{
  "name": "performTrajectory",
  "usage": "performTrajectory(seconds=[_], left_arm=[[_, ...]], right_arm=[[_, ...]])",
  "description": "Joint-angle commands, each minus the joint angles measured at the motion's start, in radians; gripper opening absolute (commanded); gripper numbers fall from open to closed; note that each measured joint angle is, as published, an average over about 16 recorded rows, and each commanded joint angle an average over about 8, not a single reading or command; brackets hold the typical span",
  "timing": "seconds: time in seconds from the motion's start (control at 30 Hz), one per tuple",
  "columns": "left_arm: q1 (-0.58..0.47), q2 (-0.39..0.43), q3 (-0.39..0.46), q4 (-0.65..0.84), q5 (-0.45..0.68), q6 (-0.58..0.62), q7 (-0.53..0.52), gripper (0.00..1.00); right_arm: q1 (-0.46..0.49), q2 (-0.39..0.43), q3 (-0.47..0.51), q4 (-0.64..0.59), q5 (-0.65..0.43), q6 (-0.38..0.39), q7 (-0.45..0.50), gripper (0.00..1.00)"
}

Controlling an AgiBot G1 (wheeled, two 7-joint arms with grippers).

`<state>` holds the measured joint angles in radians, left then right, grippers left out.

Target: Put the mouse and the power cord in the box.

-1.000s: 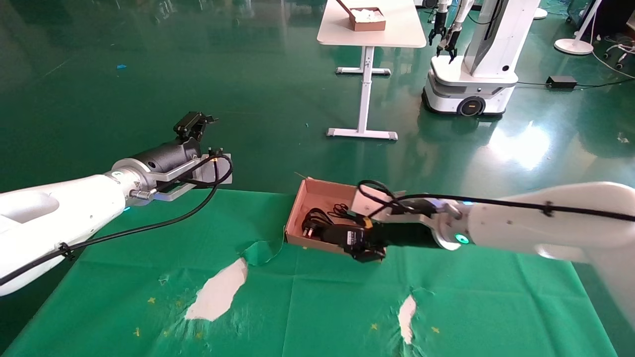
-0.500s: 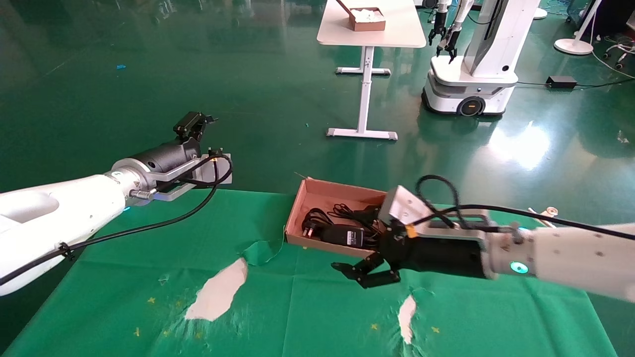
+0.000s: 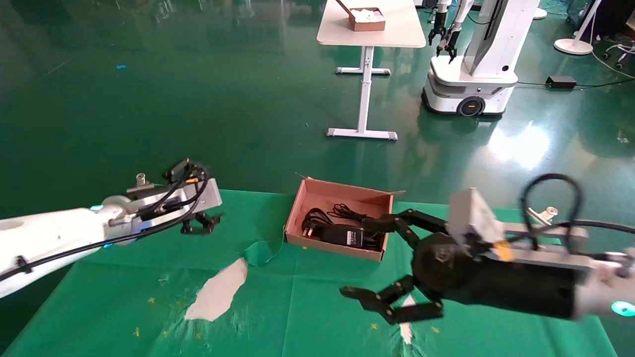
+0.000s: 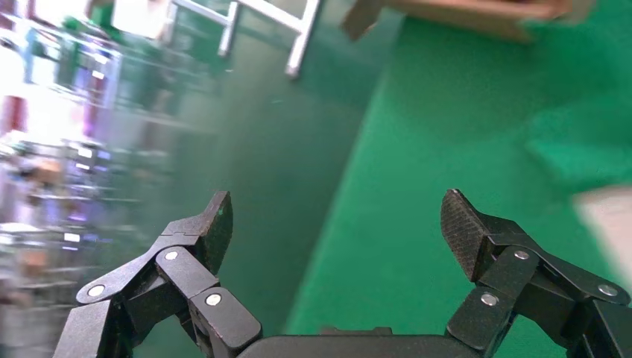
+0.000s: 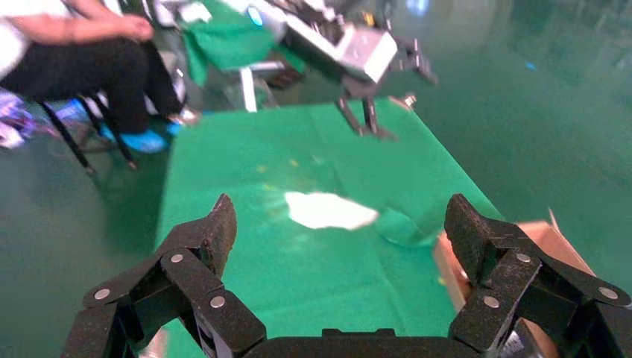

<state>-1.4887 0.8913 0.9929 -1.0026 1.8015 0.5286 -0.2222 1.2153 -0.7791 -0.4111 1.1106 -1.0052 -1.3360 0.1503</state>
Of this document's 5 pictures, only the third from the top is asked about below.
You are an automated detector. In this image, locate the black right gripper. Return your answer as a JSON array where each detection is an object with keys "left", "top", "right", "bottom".
[{"left": 340, "top": 208, "right": 579, "bottom": 325}]

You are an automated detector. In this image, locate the brown open cardboard box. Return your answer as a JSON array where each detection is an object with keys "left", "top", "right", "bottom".
[{"left": 283, "top": 172, "right": 406, "bottom": 262}]

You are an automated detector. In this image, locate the small brown cardboard box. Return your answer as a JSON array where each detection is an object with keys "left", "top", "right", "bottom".
[{"left": 336, "top": 0, "right": 387, "bottom": 32}]

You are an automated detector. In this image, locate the silver metal table clip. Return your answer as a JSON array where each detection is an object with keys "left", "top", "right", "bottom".
[
  {"left": 526, "top": 206, "right": 560, "bottom": 230},
  {"left": 127, "top": 173, "right": 155, "bottom": 193}
]

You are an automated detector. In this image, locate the green table cloth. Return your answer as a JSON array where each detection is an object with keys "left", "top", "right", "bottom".
[{"left": 0, "top": 188, "right": 618, "bottom": 357}]

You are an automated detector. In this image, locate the white wheeled background robot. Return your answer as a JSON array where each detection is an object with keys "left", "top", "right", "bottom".
[{"left": 422, "top": 0, "right": 542, "bottom": 118}]

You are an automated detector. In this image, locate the white height-adjustable table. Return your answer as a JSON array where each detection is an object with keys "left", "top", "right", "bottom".
[{"left": 317, "top": 0, "right": 427, "bottom": 142}]

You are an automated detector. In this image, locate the black floor power brick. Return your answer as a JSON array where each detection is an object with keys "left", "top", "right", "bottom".
[{"left": 546, "top": 75, "right": 578, "bottom": 90}]

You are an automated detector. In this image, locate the white round-base floor stand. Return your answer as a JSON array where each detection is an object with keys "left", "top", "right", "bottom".
[{"left": 554, "top": 0, "right": 603, "bottom": 56}]

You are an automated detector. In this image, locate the office chair caster base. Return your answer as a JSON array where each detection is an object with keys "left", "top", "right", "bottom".
[{"left": 603, "top": 42, "right": 635, "bottom": 70}]

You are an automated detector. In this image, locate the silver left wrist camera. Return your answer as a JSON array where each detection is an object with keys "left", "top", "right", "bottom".
[{"left": 127, "top": 178, "right": 222, "bottom": 221}]

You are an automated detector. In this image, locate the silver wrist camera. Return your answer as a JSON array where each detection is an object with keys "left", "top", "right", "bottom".
[
  {"left": 448, "top": 188, "right": 596, "bottom": 271},
  {"left": 127, "top": 178, "right": 222, "bottom": 221}
]

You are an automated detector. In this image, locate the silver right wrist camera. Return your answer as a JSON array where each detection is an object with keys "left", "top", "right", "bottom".
[{"left": 448, "top": 188, "right": 596, "bottom": 271}]

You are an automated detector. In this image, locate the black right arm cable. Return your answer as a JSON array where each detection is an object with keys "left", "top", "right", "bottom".
[{"left": 518, "top": 173, "right": 635, "bottom": 258}]

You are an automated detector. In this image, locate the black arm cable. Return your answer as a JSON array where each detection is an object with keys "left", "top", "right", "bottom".
[
  {"left": 518, "top": 173, "right": 635, "bottom": 258},
  {"left": 0, "top": 158, "right": 210, "bottom": 283}
]

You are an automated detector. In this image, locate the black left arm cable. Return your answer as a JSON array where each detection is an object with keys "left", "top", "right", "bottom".
[{"left": 0, "top": 158, "right": 210, "bottom": 283}]

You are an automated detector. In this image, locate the black floor cable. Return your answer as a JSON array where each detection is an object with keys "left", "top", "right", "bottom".
[{"left": 516, "top": 77, "right": 635, "bottom": 91}]

